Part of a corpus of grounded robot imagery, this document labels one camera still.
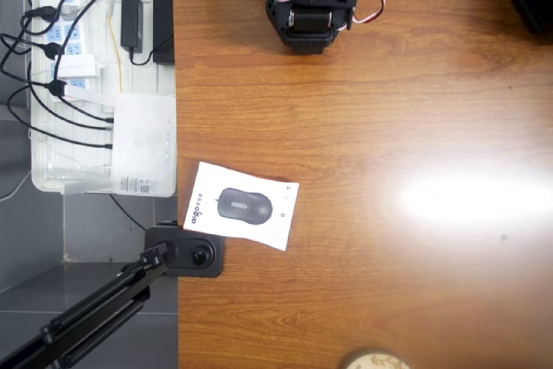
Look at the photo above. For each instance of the white power strip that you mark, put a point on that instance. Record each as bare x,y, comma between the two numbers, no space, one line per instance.
71,34

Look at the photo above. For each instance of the white plastic tray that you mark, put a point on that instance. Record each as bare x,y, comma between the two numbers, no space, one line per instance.
99,79

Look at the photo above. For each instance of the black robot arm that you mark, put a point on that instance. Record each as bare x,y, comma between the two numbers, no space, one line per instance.
307,36

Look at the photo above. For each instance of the white charger plug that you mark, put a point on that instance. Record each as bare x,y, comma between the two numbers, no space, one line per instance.
77,66

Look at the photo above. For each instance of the black perforated arm base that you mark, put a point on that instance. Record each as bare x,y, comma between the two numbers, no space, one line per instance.
535,1

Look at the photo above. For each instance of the round wooden coaster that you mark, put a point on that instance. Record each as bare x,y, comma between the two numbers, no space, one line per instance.
376,360

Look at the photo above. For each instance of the wide black power adapter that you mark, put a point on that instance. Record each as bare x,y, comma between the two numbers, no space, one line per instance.
163,27

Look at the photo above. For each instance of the black stand clamp base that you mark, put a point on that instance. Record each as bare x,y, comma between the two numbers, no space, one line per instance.
203,256

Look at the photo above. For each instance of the slim black power adapter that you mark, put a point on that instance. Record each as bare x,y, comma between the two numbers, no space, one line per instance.
131,21

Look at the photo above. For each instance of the orange white mouse box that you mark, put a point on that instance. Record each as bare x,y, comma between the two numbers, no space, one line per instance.
242,205

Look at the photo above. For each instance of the white router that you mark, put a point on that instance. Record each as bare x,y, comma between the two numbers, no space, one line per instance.
142,144

